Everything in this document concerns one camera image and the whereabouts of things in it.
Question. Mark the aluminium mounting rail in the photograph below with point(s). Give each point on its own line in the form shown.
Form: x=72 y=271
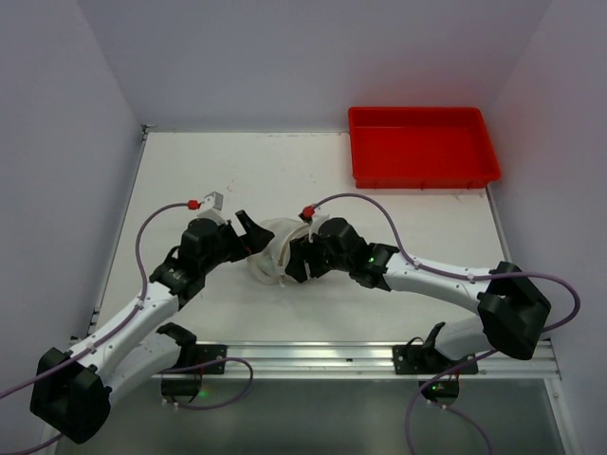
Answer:
x=305 y=360

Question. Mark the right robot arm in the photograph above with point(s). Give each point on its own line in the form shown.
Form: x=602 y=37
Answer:
x=508 y=311

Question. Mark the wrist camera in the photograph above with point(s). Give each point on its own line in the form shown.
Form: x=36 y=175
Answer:
x=210 y=208
x=314 y=216

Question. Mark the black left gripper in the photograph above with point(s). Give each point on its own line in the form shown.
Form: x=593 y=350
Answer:
x=241 y=242

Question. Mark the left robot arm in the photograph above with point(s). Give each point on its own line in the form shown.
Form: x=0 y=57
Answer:
x=75 y=390

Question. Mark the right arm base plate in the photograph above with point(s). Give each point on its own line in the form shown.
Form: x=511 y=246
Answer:
x=412 y=358

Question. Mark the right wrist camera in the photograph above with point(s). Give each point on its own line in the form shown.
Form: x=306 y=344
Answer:
x=314 y=216

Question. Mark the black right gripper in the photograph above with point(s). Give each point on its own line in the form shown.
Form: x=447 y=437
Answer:
x=298 y=261

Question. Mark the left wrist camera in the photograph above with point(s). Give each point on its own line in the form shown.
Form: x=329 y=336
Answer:
x=210 y=208

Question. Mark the white mesh laundry bag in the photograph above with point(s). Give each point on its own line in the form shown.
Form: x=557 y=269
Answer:
x=269 y=266

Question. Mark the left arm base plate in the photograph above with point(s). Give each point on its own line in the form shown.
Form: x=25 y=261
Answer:
x=191 y=355

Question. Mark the red plastic tray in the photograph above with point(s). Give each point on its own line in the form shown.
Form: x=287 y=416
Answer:
x=421 y=148

